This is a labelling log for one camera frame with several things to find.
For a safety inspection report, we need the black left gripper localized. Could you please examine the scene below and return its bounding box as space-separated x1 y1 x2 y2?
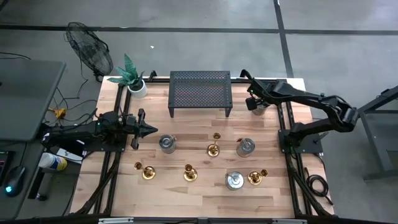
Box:
126 108 159 151

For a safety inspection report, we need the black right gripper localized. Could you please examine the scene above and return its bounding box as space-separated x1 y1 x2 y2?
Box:
245 79 282 111

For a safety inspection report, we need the medium brass candlestick holder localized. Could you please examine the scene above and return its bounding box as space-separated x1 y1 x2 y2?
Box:
183 164 198 182
134 161 157 180

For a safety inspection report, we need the silver tin can orange label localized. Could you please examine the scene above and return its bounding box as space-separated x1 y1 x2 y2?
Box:
236 138 256 158

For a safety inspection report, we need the tall brass candlestick holder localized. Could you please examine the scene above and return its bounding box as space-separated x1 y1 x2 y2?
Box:
206 132 222 157

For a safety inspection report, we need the short brass candlestick holder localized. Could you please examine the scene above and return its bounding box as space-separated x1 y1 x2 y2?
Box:
247 168 269 186

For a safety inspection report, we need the green plant in white pot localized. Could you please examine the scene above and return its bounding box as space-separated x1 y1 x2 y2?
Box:
107 53 149 99

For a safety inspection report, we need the black perforated metal shelf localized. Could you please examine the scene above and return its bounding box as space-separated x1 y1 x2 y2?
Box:
167 70 234 118

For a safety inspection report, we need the white paper sheet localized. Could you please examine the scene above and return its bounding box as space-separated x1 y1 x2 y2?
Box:
55 147 84 165

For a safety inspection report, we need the yellow power plug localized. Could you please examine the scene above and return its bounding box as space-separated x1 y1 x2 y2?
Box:
48 107 67 119

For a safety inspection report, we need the black floor fan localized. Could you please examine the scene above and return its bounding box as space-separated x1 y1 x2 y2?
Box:
63 21 114 83

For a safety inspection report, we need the white wipes canister yellow lid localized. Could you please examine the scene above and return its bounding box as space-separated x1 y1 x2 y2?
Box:
37 152 68 171

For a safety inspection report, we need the grey raised desk top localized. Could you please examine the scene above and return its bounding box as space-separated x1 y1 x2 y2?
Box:
0 58 67 142

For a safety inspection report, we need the black desk foot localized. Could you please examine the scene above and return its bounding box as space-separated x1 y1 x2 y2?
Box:
27 169 53 202

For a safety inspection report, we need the black computer mouse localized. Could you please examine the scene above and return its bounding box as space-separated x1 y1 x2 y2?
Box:
3 166 26 197

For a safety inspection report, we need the black keyboard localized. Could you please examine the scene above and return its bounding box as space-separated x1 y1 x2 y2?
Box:
0 151 9 186

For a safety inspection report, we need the dark grey low desk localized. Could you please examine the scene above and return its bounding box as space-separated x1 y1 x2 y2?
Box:
0 139 47 220

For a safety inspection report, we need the black aluminium table frame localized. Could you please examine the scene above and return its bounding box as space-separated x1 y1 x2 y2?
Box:
70 74 335 224

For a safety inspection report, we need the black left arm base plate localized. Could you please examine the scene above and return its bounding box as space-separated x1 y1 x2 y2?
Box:
82 136 128 153

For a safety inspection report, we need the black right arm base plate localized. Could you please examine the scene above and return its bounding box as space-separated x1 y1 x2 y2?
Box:
278 129 324 155

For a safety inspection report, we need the black fan power cable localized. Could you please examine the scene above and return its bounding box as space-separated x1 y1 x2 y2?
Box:
51 58 99 124

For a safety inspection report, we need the silver metal bracket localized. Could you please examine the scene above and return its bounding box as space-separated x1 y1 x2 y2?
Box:
98 217 134 224
272 218 308 224

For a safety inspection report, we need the black coiled cable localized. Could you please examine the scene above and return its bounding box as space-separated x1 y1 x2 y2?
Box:
305 166 334 206

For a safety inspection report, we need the dark grey table frame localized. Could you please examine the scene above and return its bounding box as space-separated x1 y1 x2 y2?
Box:
357 85 398 181

